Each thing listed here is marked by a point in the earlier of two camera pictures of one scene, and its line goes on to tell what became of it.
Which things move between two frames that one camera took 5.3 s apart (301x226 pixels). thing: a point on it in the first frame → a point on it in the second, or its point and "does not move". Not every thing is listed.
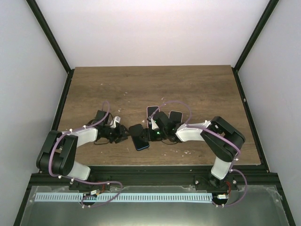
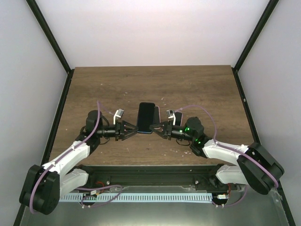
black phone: [176, 116] does not move
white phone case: [176, 116] does not move
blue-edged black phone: [139, 143] → [146, 117]
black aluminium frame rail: [43, 178] does not move
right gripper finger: [144, 134] → [159, 125]
